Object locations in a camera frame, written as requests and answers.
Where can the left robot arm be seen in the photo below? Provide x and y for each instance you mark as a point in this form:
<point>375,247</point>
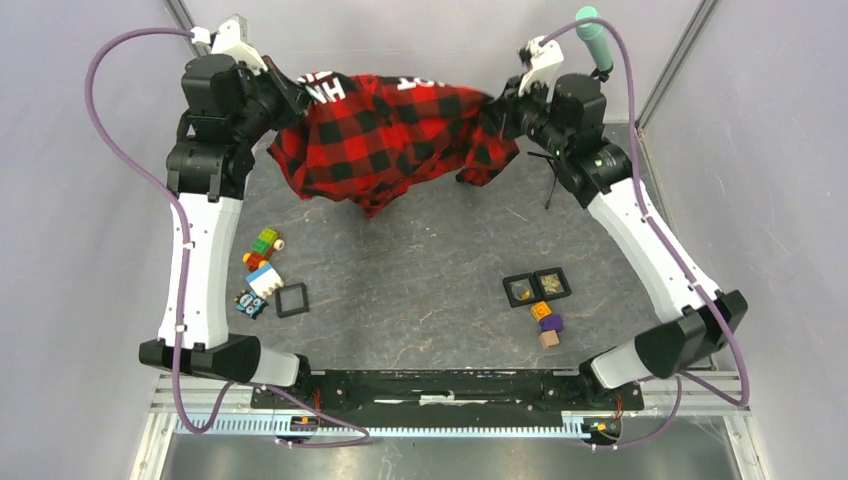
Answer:
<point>230,107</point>

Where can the black square frame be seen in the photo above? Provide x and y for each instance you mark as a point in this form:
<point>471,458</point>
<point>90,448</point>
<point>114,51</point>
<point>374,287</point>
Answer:
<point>523,278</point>
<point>291,300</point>
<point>567,291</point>

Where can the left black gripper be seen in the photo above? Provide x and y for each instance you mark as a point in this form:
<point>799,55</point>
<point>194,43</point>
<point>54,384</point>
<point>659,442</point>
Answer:
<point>296,99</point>

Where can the purple toy brick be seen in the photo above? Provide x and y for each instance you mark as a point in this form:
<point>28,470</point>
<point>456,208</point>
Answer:
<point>552,322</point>

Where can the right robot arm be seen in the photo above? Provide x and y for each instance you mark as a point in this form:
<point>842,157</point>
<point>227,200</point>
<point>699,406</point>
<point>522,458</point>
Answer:
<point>697,318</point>

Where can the round holographic badge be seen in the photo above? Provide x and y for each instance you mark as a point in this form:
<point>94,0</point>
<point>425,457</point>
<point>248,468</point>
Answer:
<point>520,291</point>

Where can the red black plaid shirt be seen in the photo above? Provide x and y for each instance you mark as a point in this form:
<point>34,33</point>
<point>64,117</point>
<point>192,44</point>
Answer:
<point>369,138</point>

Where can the green toy brick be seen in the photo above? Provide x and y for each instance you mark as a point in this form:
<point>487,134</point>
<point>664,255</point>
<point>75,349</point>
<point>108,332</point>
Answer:
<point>267,242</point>

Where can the gold brooch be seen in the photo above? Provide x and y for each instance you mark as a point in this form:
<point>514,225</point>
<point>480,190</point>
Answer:
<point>551,284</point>

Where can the orange red toy brick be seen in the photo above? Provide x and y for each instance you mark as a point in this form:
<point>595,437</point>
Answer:
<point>253,261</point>

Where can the yellow toy brick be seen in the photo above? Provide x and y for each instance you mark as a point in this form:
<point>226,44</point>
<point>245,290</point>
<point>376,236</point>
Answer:
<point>540,310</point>

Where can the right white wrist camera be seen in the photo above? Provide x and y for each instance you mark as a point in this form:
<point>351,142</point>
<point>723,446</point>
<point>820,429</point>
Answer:
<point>542,60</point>

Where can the white blue toy brick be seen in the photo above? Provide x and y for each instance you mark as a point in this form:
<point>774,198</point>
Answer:
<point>265,280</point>

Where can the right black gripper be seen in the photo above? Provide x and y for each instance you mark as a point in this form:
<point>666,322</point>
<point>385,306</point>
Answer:
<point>504,108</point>

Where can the wooden cube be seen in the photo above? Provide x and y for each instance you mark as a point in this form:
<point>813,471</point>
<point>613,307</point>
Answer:
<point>549,339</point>

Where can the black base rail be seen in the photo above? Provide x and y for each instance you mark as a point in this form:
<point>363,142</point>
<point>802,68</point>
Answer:
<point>467,398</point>

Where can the mint green microphone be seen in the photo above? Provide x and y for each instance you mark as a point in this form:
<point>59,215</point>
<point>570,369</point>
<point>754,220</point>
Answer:
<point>593,36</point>

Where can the owl toy block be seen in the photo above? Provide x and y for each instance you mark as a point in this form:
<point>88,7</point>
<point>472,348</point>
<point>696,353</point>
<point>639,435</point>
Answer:
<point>250,304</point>

